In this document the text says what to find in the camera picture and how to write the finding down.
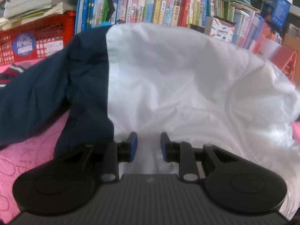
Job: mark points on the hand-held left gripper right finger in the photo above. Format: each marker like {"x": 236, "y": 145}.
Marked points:
{"x": 164, "y": 148}

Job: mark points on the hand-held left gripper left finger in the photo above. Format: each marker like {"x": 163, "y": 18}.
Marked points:
{"x": 133, "y": 146}

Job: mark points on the white and navy jacket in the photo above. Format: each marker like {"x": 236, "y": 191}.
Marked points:
{"x": 175, "y": 86}

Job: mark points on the row of colourful children's books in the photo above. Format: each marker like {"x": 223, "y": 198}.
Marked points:
{"x": 150, "y": 7}

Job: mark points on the large red plastic crate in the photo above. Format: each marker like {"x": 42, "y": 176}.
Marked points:
{"x": 46, "y": 30}

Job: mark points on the row of thin blue books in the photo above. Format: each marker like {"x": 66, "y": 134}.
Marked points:
{"x": 90, "y": 4}

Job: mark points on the row of pastel spine books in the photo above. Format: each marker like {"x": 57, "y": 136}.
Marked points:
{"x": 253, "y": 28}

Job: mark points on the row of green spine books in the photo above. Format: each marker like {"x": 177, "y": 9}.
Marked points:
{"x": 211, "y": 4}

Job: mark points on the orange wooden stand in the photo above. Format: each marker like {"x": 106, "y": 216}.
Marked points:
{"x": 288, "y": 58}

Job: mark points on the brown cardboard box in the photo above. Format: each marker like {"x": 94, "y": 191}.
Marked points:
{"x": 291, "y": 36}

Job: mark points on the stack of papers and booklets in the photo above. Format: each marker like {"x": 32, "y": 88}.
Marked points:
{"x": 30, "y": 0}

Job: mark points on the blue cardboard box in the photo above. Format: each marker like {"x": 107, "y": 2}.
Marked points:
{"x": 279, "y": 7}

